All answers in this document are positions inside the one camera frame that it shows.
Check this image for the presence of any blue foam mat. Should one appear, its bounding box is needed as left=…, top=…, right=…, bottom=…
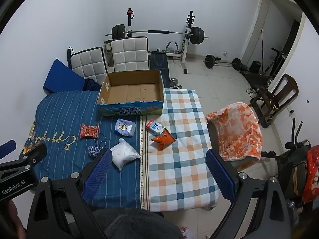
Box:
left=43, top=59, right=86, bottom=95

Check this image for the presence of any black exercise bike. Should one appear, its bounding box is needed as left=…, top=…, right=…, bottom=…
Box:
left=262, top=118, right=319, bottom=205

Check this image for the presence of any person's dark clothing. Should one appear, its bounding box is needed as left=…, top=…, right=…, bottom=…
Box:
left=92, top=208, right=185, bottom=239

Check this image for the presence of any dark wooden chair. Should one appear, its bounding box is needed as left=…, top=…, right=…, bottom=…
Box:
left=249, top=73, right=299, bottom=128

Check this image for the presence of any black floor platform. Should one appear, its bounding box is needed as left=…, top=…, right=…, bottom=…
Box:
left=242, top=70, right=273, bottom=88

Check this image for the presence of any black exercise machine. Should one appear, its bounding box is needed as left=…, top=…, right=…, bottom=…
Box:
left=264, top=47, right=287, bottom=76

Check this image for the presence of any long barbell with black plates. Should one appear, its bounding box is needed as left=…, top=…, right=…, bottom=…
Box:
left=105, top=24, right=210, bottom=46

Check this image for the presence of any white quilted chair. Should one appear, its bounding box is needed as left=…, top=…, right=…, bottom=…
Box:
left=67, top=47, right=108, bottom=84
left=110, top=37, right=150, bottom=73

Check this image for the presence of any doorway frame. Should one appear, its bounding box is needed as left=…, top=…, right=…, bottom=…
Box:
left=240, top=0, right=307, bottom=80

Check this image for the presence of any short barbell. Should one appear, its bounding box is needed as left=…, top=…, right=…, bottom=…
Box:
left=202, top=54, right=243, bottom=71

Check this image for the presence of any person's left hand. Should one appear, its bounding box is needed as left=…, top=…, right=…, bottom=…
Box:
left=6, top=200, right=27, bottom=239

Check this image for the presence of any blue white rope ball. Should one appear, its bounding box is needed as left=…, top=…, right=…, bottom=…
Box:
left=88, top=133, right=107, bottom=158

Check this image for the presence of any light blue snack bag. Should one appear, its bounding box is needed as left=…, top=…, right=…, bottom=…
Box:
left=114, top=119, right=137, bottom=138

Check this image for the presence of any milk carton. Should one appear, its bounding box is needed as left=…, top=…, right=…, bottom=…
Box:
left=146, top=119, right=166, bottom=135

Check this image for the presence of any white plastic bag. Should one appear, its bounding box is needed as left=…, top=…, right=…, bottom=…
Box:
left=110, top=138, right=141, bottom=172

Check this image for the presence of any plaid blanket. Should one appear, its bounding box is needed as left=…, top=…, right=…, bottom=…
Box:
left=141, top=88, right=220, bottom=211

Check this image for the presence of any dark blue cloth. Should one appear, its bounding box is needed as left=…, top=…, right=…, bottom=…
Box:
left=83, top=78, right=102, bottom=91

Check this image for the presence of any black chair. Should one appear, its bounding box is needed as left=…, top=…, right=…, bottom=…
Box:
left=206, top=122, right=262, bottom=172

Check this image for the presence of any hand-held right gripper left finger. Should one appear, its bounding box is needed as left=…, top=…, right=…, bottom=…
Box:
left=26, top=148, right=113, bottom=239

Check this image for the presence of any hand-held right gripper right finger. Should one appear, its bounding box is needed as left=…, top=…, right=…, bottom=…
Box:
left=206, top=149, right=292, bottom=239

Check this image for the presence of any black speaker box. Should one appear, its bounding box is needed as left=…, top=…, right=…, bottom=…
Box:
left=249, top=60, right=262, bottom=74

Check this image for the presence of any orange snack bag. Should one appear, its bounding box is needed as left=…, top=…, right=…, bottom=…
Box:
left=151, top=128, right=176, bottom=152

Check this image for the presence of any red snack packet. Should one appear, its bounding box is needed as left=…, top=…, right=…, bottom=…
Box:
left=80, top=123, right=100, bottom=139

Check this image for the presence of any red plastic bag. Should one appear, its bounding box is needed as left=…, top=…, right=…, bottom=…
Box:
left=301, top=146, right=319, bottom=203

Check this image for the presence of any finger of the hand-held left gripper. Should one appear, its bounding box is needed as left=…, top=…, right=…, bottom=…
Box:
left=0, top=143, right=48, bottom=173
left=0, top=140, right=17, bottom=159

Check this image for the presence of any cardboard box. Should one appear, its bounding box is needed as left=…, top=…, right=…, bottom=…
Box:
left=97, top=70, right=165, bottom=116

